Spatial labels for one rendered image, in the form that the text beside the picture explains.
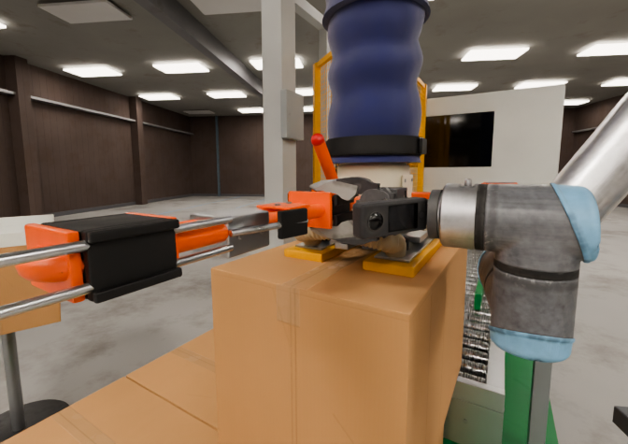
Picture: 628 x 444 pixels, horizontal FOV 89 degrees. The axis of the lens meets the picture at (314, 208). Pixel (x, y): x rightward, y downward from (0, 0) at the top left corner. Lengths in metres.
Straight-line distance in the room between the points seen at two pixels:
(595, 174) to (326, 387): 0.51
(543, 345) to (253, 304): 0.43
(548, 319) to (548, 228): 0.11
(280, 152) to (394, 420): 1.79
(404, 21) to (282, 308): 0.60
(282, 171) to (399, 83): 1.49
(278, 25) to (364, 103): 1.67
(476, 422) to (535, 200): 0.93
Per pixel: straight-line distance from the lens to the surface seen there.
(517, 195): 0.45
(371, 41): 0.74
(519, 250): 0.45
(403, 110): 0.71
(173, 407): 1.23
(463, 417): 1.28
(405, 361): 0.50
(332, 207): 0.51
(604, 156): 0.61
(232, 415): 0.79
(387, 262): 0.63
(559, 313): 0.48
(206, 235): 0.33
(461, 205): 0.45
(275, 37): 2.30
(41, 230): 0.31
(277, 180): 2.14
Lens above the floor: 1.26
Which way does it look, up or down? 7 degrees down
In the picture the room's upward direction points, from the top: straight up
